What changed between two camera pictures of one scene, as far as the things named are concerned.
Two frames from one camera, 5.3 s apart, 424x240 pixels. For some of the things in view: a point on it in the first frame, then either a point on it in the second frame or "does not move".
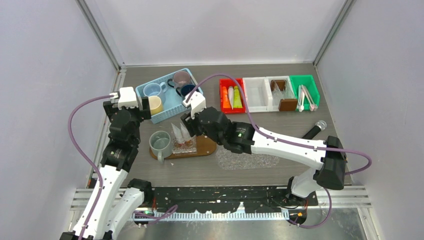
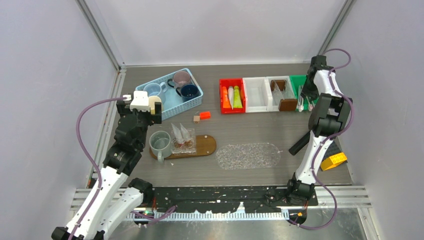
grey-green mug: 160,144 does not move
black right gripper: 191,123 -> 311,94
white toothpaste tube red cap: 177,134 does not move
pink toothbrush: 311,106 does not move
